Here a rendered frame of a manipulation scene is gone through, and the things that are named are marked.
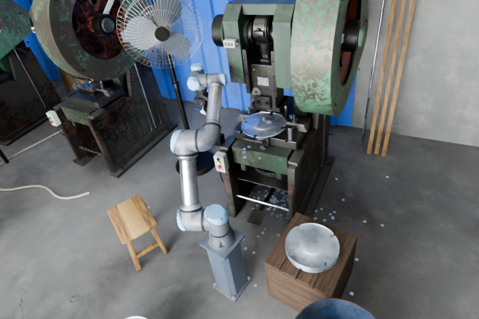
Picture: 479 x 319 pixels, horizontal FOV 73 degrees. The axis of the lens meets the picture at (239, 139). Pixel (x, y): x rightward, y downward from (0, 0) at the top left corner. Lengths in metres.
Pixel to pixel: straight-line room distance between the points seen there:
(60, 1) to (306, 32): 1.68
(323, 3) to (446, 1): 1.61
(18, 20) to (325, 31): 3.60
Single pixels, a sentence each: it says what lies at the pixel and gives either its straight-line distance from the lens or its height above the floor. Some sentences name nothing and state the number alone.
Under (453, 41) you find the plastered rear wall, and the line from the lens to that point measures 3.01.
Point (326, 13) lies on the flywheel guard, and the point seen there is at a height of 1.54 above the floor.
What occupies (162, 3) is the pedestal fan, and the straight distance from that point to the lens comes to 2.33.
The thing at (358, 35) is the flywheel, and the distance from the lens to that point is 1.74.
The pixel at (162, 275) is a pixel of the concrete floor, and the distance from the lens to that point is 2.39.
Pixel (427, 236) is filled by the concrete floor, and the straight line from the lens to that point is 2.57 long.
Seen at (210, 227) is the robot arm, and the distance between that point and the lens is 1.71.
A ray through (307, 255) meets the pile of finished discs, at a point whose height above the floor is 0.39.
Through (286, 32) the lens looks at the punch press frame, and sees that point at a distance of 1.74.
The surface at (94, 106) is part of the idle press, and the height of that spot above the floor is 0.66.
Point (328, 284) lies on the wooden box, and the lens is 1.82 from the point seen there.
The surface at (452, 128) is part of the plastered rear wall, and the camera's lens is 3.37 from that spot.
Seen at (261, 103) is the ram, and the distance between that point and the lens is 2.00.
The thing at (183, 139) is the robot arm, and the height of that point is 1.03.
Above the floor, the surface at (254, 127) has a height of 0.79.
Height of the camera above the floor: 1.92
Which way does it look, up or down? 36 degrees down
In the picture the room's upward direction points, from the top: 8 degrees counter-clockwise
